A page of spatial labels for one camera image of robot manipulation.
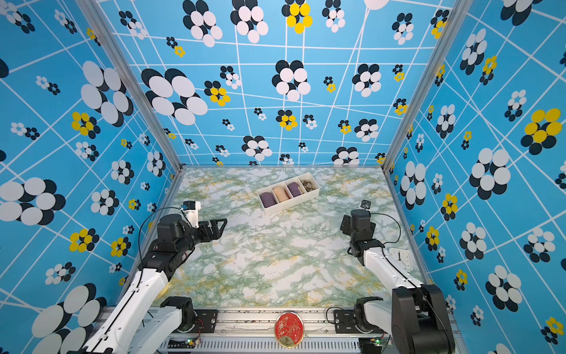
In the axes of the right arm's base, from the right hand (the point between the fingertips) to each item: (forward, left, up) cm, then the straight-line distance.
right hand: (358, 219), depth 89 cm
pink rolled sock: (+16, +33, -2) cm, 36 cm away
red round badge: (-37, +28, -5) cm, 47 cm away
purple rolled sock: (+19, +26, -3) cm, 32 cm away
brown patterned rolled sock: (+21, +20, -3) cm, 29 cm away
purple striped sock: (+12, +39, -2) cm, 40 cm away
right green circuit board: (-40, 0, -10) cm, 41 cm away
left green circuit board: (-41, +64, -10) cm, 77 cm away
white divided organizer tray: (+16, +29, -3) cm, 34 cm away
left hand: (-6, +54, +9) cm, 55 cm away
